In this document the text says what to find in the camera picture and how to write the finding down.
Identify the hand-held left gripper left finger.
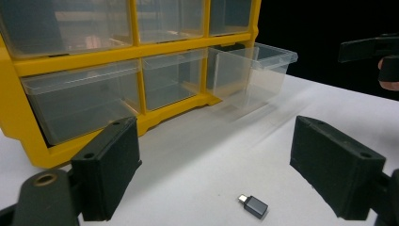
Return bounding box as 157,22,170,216
71,116,143,222

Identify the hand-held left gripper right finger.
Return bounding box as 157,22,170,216
289,115,387,221

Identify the small grey plug adapter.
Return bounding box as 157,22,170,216
237,193,269,220

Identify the clear plastic drawer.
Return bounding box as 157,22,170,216
141,48,208,112
209,0,253,37
21,58,141,146
0,0,133,59
206,41,299,111
136,0,207,44

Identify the yellow drawer cabinet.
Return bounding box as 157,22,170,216
0,0,263,170

